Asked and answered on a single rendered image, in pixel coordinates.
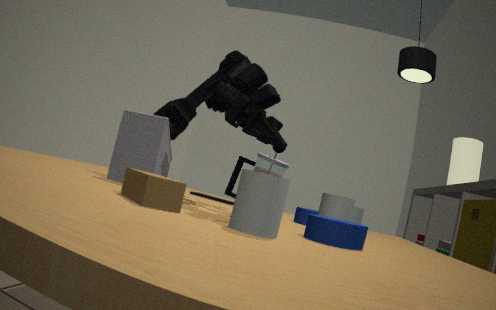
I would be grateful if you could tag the dark blue short cylinder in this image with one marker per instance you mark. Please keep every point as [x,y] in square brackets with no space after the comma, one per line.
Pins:
[335,232]
[301,215]

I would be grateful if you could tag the brown box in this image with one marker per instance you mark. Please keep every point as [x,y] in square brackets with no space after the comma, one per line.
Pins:
[153,190]

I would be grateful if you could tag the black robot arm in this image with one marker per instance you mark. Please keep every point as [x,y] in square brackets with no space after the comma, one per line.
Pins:
[236,75]

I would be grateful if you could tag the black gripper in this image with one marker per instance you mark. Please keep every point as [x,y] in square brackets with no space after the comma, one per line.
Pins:
[253,120]

